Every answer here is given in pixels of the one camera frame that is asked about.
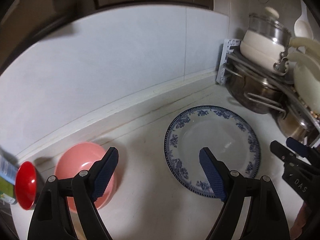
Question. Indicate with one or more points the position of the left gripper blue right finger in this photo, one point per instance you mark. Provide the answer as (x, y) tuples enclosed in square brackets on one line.
[(217, 174)]

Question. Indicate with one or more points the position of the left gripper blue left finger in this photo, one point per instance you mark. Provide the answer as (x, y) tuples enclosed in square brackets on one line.
[(102, 171)]

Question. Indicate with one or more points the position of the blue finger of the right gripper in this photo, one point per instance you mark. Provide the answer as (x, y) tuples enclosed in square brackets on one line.
[(299, 148), (283, 153)]

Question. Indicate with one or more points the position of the pink bowl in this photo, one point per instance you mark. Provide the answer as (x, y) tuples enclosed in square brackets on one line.
[(81, 157)]

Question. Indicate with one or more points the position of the small blue floral plate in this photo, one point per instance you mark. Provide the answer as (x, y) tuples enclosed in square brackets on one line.
[(226, 134)]

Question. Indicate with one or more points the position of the red and black bowl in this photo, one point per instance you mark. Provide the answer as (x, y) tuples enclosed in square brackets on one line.
[(28, 185)]

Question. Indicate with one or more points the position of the person's right hand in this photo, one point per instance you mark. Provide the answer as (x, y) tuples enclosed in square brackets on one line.
[(303, 217)]

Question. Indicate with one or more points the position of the lower stainless steel pot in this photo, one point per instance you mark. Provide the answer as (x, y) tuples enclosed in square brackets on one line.
[(293, 123)]

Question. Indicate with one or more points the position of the stainless steel pot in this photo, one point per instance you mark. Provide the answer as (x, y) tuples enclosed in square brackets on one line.
[(293, 123), (252, 90)]

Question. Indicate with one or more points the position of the upper stainless steel pot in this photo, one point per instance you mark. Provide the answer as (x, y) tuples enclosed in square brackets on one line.
[(252, 90)]

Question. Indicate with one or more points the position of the cream ceramic jug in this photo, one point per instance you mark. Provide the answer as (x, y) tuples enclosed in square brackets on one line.
[(306, 71)]

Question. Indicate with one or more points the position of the white blue pump bottle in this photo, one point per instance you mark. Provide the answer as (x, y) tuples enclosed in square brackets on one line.
[(7, 170)]

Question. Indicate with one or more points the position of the green dish soap bottle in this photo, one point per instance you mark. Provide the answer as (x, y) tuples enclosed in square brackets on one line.
[(7, 191)]

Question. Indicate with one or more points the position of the white pot with glass lid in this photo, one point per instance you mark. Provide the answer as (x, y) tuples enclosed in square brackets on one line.
[(266, 42)]

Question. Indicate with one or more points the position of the white metal pot rack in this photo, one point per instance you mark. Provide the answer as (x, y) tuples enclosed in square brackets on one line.
[(231, 54)]

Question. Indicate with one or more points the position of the white plastic rice spoon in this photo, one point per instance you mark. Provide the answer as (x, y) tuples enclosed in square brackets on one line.
[(302, 27)]

